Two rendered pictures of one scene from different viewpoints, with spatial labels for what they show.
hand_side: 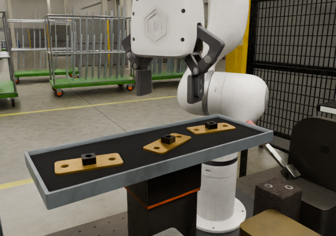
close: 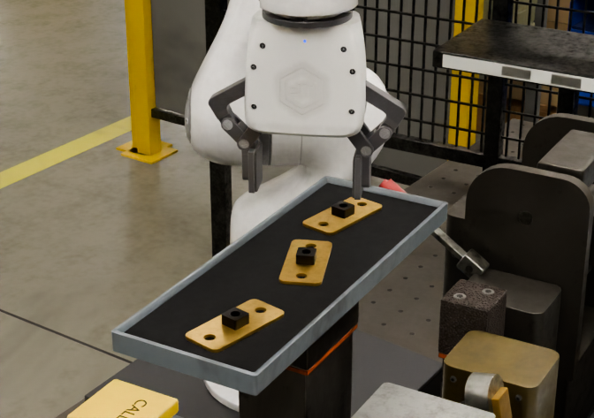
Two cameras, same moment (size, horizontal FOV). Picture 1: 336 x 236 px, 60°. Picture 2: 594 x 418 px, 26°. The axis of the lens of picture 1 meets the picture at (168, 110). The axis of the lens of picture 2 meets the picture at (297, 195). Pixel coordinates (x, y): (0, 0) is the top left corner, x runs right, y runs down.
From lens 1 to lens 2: 78 cm
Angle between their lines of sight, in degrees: 27
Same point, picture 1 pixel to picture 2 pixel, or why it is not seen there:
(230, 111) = (322, 153)
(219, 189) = not seen: hidden behind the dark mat
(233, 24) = not seen: outside the picture
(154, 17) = (298, 77)
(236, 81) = not seen: hidden behind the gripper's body
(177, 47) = (342, 122)
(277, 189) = (475, 299)
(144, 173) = (326, 320)
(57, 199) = (262, 379)
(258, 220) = (464, 350)
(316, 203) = (526, 306)
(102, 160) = (249, 315)
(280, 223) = (492, 345)
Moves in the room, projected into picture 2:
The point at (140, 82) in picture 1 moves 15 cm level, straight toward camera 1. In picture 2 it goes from (256, 171) to (354, 234)
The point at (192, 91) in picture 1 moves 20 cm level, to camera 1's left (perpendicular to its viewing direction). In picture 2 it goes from (361, 180) to (141, 224)
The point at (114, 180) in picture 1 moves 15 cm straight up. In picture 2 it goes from (303, 339) to (303, 168)
